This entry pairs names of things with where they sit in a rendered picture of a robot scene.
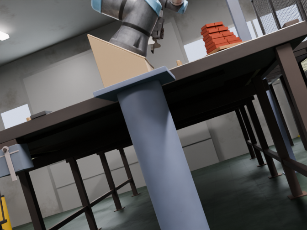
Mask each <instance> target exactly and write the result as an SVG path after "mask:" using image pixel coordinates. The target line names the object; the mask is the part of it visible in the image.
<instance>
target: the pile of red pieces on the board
mask: <svg viewBox="0 0 307 230"><path fill-rule="evenodd" d="M201 30H202V32H201V35H203V37H204V38H203V41H204V43H205V45H204V46H205V48H206V52H207V54H209V53H210V52H212V51H213V50H215V49H217V48H218V47H220V46H225V45H229V44H234V43H238V42H242V39H241V40H240V38H239V37H236V35H234V33H233V32H230V30H228V27H225V26H224V25H223V23H222V21H221V22H215V23H210V24H205V25H204V26H203V27H202V28H201Z"/></svg>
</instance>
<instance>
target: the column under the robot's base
mask: <svg viewBox="0 0 307 230"><path fill-rule="evenodd" d="M175 80H176V79H175V76H174V75H173V74H172V73H171V72H170V71H169V70H168V69H167V67H166V66H163V67H160V68H157V69H155V70H152V71H149V72H146V73H143V74H141V75H138V76H136V77H133V78H130V79H127V80H124V81H122V82H119V83H116V84H114V85H111V86H108V87H105V88H103V89H100V90H97V91H95V92H93V95H94V97H95V98H99V99H105V100H109V101H114V102H117V101H119V104H120V107H121V110H122V113H123V116H124V119H125V122H126V125H127V128H128V131H129V134H130V137H131V140H132V143H133V146H134V149H135V152H136V155H137V158H138V162H139V165H140V168H141V170H142V173H143V177H144V180H145V183H146V186H147V189H148V192H149V195H150V198H151V201H152V204H153V208H154V211H155V213H156V216H157V219H158V222H159V226H160V229H161V230H210V228H209V225H208V222H207V219H206V217H205V214H204V211H203V208H202V205H201V202H200V199H199V196H198V193H197V190H196V187H195V184H194V181H193V178H192V175H191V172H190V169H189V166H188V163H187V160H186V157H185V154H184V151H183V149H182V146H181V143H180V140H179V137H178V134H177V131H176V128H175V125H174V122H173V119H172V116H171V113H170V110H169V107H168V104H167V101H166V98H165V95H164V92H163V89H162V85H164V84H167V83H170V82H172V81H175Z"/></svg>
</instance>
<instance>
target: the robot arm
mask: <svg viewBox="0 0 307 230"><path fill-rule="evenodd" d="M91 6H92V8H93V9H94V10H95V11H97V12H99V13H102V14H104V15H107V16H110V17H112V18H115V19H117V20H120V21H122V25H121V27H120V29H119V30H118V31H117V32H116V33H115V35H114V36H113V37H112V38H111V39H110V41H109V43H111V44H114V45H116V46H119V47H121V48H124V49H126V50H129V51H131V52H133V53H136V54H138V55H142V56H143V57H145V58H146V57H147V50H148V45H151V52H152V54H153V53H154V49H155V48H159V47H161V45H160V44H159V43H157V39H158V40H160V39H163V37H164V28H163V23H164V19H163V18H162V14H163V8H167V9H169V10H172V11H175V12H176V13H180V14H184V13H185V11H186V8H187V6H188V2H187V1H186V0H91Z"/></svg>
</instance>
